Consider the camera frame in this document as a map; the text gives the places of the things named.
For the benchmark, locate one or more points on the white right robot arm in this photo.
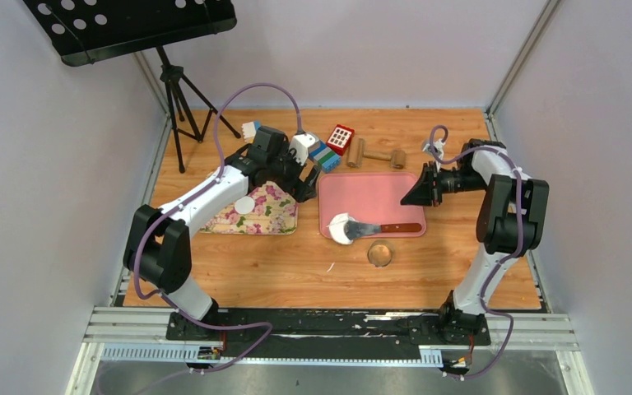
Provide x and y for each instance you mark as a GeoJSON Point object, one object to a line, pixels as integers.
{"type": "Point", "coordinates": [510, 221]}

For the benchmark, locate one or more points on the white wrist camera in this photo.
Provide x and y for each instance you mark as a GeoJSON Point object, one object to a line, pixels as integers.
{"type": "Point", "coordinates": [434, 148]}
{"type": "Point", "coordinates": [300, 144]}

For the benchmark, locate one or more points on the black perforated stand shelf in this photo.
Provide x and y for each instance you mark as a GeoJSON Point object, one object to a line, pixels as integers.
{"type": "Point", "coordinates": [87, 32]}

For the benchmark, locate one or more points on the wooden dough roller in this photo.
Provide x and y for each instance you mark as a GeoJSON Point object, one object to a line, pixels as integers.
{"type": "Point", "coordinates": [357, 151]}

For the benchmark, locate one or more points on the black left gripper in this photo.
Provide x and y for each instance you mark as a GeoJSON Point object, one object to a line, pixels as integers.
{"type": "Point", "coordinates": [308, 191]}

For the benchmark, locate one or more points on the metal dough scraper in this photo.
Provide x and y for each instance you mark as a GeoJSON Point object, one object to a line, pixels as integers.
{"type": "Point", "coordinates": [356, 230]}

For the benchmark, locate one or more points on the white dough ball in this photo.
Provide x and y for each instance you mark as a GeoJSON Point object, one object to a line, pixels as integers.
{"type": "Point", "coordinates": [337, 228]}

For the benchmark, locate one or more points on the white and blue toy block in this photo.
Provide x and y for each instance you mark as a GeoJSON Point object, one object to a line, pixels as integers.
{"type": "Point", "coordinates": [249, 130]}

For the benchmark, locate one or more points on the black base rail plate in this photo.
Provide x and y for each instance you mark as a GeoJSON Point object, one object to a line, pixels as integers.
{"type": "Point", "coordinates": [321, 333]}

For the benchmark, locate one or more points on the red window toy brick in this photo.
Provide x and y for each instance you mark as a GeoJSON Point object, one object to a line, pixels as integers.
{"type": "Point", "coordinates": [340, 139]}

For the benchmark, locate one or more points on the black tripod stand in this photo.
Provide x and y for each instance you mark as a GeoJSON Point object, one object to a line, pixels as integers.
{"type": "Point", "coordinates": [181, 116]}

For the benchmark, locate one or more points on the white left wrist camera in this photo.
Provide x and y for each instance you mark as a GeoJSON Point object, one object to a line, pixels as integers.
{"type": "Point", "coordinates": [300, 144]}

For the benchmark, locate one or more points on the pink rectangular tray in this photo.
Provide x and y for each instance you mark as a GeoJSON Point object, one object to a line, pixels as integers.
{"type": "Point", "coordinates": [370, 198]}

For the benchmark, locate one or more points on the flat white dough wrapper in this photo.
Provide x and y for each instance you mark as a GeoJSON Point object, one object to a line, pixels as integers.
{"type": "Point", "coordinates": [244, 205]}

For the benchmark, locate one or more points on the floral rectangular tray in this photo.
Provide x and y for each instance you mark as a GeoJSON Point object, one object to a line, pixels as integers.
{"type": "Point", "coordinates": [275, 213]}

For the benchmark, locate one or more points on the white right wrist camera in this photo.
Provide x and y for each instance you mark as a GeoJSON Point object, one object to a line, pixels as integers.
{"type": "Point", "coordinates": [434, 148]}

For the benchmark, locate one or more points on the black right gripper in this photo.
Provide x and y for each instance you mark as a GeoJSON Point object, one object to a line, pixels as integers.
{"type": "Point", "coordinates": [424, 192]}

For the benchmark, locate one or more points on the blue green white brick stack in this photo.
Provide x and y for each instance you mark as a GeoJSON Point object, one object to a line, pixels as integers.
{"type": "Point", "coordinates": [324, 157]}

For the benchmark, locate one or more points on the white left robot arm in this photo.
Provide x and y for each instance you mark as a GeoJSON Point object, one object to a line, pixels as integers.
{"type": "Point", "coordinates": [158, 248]}

